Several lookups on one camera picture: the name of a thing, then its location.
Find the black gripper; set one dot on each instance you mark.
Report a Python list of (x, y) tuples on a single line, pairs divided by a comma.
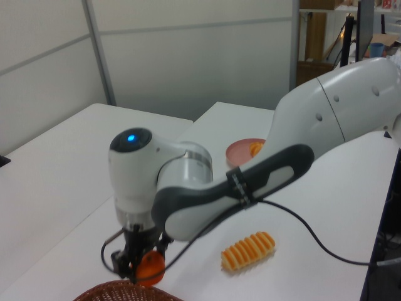
[(145, 239)]

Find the orange mandarin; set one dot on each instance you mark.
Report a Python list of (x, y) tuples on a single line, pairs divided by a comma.
[(150, 269)]

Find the striped bread roll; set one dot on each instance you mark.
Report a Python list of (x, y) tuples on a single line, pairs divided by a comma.
[(247, 254)]

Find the braided bread loaf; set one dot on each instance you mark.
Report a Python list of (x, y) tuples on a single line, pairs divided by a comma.
[(256, 149)]

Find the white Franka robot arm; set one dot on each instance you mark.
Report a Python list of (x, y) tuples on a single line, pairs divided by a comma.
[(313, 109)]

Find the brown woven basket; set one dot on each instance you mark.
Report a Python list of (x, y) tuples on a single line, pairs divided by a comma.
[(106, 291)]

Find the pink plate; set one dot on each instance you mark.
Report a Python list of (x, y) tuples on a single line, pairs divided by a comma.
[(238, 153)]

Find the dark blue desk panel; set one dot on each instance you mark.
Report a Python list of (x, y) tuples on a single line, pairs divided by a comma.
[(374, 266)]

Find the brown cardboard box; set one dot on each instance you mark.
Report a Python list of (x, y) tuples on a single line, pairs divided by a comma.
[(310, 73), (319, 3), (315, 36)]

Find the black upright stand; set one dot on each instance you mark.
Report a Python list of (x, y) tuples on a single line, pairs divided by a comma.
[(346, 40)]

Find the blue cup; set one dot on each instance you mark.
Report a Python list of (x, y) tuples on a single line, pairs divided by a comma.
[(377, 50)]

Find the dark computer monitor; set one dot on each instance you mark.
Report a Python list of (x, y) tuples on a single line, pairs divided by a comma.
[(365, 28)]

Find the grey partition post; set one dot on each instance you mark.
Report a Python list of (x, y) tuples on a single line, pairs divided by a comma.
[(294, 53), (98, 53)]

